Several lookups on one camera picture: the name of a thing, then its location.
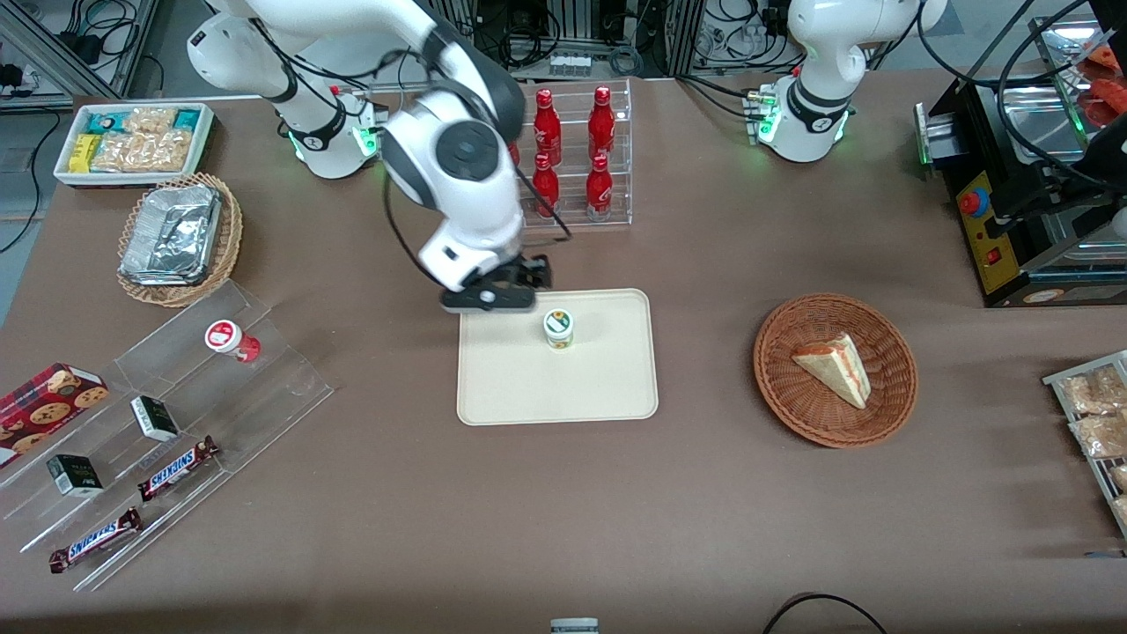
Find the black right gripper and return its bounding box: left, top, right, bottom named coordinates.
left=465, top=254, right=554, bottom=295

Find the green lid gum bottle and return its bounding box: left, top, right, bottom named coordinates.
left=541, top=308, right=576, bottom=351

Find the cream plastic tray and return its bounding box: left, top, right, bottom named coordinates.
left=456, top=288, right=659, bottom=426

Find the red lid gum bottle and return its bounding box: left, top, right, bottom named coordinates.
left=204, top=319, right=262, bottom=364

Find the tray of packaged snacks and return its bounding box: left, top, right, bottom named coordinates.
left=1042, top=350, right=1127, bottom=540

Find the clear acrylic bottle rack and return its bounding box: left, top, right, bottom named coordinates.
left=513, top=78, right=633, bottom=232

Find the clear acrylic stepped stand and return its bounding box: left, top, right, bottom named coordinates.
left=0, top=280, right=335, bottom=593

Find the round brown wicker basket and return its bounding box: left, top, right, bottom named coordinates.
left=753, top=293, right=919, bottom=449

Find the light wicker basket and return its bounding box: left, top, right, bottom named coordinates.
left=116, top=173, right=244, bottom=308

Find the triangular sandwich wedge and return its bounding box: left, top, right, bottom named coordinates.
left=791, top=332, right=873, bottom=410

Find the white rectangular snack bin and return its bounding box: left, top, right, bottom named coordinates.
left=53, top=102, right=217, bottom=189

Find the aluminium foil container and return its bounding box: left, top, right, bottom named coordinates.
left=118, top=184, right=223, bottom=287

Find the small black carton box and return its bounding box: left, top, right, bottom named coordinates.
left=130, top=395, right=181, bottom=443
left=46, top=453, right=105, bottom=499

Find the snickers chocolate bar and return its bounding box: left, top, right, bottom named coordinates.
left=48, top=507, right=143, bottom=575
left=137, top=435, right=220, bottom=503

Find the clear cracker bag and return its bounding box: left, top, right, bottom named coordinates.
left=91, top=129, right=194, bottom=174
left=122, top=107, right=177, bottom=136

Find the black machine yellow panel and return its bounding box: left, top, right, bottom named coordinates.
left=914, top=13, right=1127, bottom=309

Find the red plaid cookie box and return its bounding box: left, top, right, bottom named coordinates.
left=0, top=362, right=110, bottom=468

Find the clear nut snack bag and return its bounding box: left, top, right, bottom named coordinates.
left=1068, top=412, right=1127, bottom=460
left=1057, top=365, right=1127, bottom=417

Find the red food packet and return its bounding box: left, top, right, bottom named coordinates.
left=1079, top=44, right=1127, bottom=129

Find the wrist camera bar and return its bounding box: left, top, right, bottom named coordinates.
left=440, top=287, right=537, bottom=314

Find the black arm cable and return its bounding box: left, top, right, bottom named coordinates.
left=383, top=48, right=573, bottom=287

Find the black cable loop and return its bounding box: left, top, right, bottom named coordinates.
left=762, top=593, right=890, bottom=634

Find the aluminium frame rail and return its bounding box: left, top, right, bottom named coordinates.
left=0, top=0, right=161, bottom=100

